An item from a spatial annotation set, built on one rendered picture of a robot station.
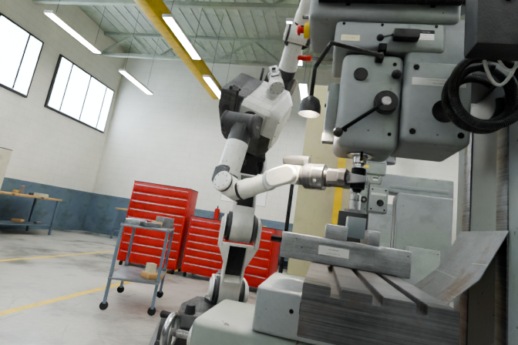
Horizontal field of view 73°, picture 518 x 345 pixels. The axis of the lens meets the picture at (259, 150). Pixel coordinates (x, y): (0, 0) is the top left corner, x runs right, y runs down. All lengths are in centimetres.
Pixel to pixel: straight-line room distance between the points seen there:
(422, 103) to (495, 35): 27
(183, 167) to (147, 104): 261
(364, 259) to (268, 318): 30
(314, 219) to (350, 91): 186
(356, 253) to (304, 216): 188
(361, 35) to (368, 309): 86
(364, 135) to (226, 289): 109
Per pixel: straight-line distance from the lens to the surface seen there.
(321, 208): 289
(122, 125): 1255
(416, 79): 117
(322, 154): 295
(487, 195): 124
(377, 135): 111
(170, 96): 1208
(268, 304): 102
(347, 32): 122
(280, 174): 119
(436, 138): 113
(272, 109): 152
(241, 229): 171
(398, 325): 61
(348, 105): 113
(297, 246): 103
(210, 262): 605
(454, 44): 127
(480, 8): 102
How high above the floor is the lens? 104
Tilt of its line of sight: 12 degrees up
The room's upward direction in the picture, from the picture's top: 9 degrees clockwise
